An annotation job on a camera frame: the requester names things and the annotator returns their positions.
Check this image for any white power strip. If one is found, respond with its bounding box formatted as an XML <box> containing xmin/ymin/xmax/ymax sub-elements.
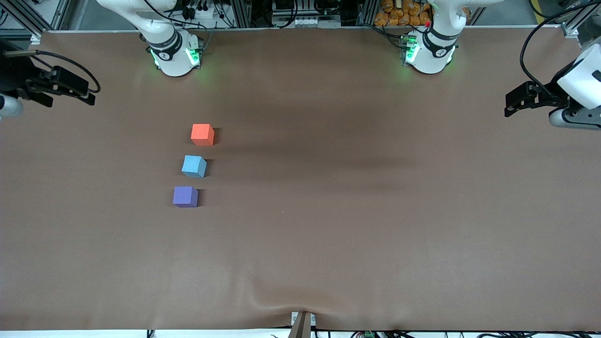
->
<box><xmin>185</xmin><ymin>2</ymin><xmax>222</xmax><ymax>20</ymax></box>

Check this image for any aluminium frame post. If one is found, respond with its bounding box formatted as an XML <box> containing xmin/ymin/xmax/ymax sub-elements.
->
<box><xmin>231</xmin><ymin>0</ymin><xmax>253</xmax><ymax>29</ymax></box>
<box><xmin>562</xmin><ymin>0</ymin><xmax>601</xmax><ymax>38</ymax></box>
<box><xmin>359</xmin><ymin>0</ymin><xmax>377</xmax><ymax>27</ymax></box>
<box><xmin>47</xmin><ymin>0</ymin><xmax>72</xmax><ymax>31</ymax></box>

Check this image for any light blue foam block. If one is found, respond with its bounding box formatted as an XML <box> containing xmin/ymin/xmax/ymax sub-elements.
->
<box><xmin>181</xmin><ymin>155</ymin><xmax>208</xmax><ymax>179</ymax></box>

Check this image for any orange foam block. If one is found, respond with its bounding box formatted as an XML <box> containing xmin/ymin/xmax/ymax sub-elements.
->
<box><xmin>191</xmin><ymin>123</ymin><xmax>216</xmax><ymax>146</ymax></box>

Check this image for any white terminal block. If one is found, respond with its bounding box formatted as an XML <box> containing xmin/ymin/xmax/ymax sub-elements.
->
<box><xmin>293</xmin><ymin>16</ymin><xmax>342</xmax><ymax>27</ymax></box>

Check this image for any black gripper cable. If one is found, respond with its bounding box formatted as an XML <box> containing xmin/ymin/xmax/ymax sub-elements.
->
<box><xmin>519</xmin><ymin>0</ymin><xmax>601</xmax><ymax>95</ymax></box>
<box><xmin>4</xmin><ymin>49</ymin><xmax>101</xmax><ymax>94</ymax></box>

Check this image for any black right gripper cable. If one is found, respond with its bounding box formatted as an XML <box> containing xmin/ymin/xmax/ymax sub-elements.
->
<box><xmin>4</xmin><ymin>49</ymin><xmax>101</xmax><ymax>94</ymax></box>

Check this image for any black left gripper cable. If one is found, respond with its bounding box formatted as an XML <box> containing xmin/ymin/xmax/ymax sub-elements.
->
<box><xmin>519</xmin><ymin>0</ymin><xmax>601</xmax><ymax>95</ymax></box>

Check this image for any purple foam block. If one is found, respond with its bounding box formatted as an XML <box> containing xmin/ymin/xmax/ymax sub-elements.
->
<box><xmin>172</xmin><ymin>186</ymin><xmax>199</xmax><ymax>208</ymax></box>

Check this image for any brown table cloth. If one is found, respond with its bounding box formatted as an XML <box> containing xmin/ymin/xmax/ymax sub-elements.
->
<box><xmin>0</xmin><ymin>26</ymin><xmax>601</xmax><ymax>331</ymax></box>

